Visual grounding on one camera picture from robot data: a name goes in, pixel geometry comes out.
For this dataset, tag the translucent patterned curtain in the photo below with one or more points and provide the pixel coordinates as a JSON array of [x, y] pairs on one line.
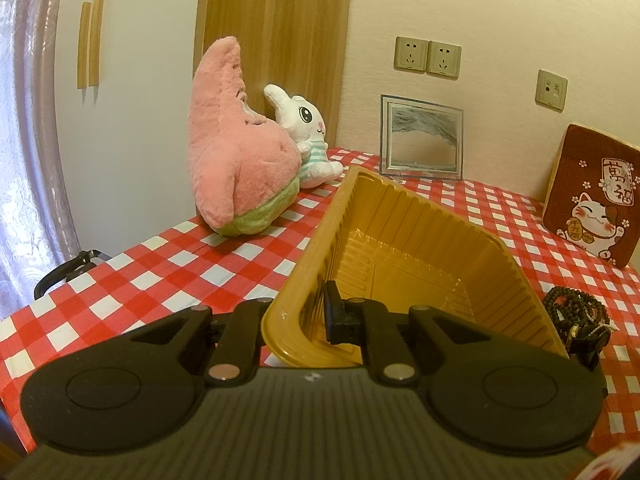
[[25, 135]]

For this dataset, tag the beige wall data socket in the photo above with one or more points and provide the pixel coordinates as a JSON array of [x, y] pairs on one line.
[[551, 89]]

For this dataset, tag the red white checkered tablecloth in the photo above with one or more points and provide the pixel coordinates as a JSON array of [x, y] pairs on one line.
[[150, 270]]

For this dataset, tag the yellow plastic tray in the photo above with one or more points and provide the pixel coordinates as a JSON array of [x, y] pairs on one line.
[[400, 240]]

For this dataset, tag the white wardrobe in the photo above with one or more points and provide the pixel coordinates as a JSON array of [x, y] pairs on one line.
[[145, 110]]

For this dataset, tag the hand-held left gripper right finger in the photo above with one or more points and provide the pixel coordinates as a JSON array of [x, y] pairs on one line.
[[336, 317]]

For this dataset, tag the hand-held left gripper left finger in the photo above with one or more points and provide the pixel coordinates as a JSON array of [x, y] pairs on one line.
[[243, 332]]

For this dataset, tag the white rabbit plush toy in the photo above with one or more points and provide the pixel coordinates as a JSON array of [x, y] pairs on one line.
[[307, 135]]

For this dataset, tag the beige wall power socket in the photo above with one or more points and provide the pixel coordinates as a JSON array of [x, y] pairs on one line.
[[411, 53], [444, 59]]

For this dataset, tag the red lucky cat cushion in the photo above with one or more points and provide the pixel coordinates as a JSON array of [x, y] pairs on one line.
[[595, 195]]

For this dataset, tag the wooden door panel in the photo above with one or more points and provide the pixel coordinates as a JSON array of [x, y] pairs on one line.
[[280, 25]]

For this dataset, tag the pink starfish plush toy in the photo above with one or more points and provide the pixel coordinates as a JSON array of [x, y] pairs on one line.
[[235, 160]]

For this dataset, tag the sand art picture frame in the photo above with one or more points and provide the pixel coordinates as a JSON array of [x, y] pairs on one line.
[[422, 135]]

